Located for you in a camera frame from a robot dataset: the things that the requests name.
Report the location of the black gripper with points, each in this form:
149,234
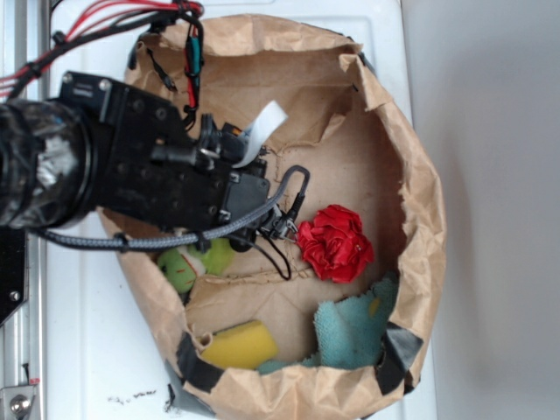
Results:
148,168

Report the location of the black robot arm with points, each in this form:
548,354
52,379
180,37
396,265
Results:
47,172

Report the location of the yellow sponge block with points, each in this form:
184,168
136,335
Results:
246,346

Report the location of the green plush toy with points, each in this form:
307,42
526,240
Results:
183,265

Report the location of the red crumpled paper flower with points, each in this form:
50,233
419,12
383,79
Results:
334,245

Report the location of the brown paper bag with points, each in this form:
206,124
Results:
362,154

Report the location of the teal cloth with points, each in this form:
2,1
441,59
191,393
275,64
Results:
349,332

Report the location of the black metal bracket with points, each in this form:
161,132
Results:
13,275

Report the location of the aluminium frame rail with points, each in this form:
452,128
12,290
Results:
24,30

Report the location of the silver corner bracket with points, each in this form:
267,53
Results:
20,403

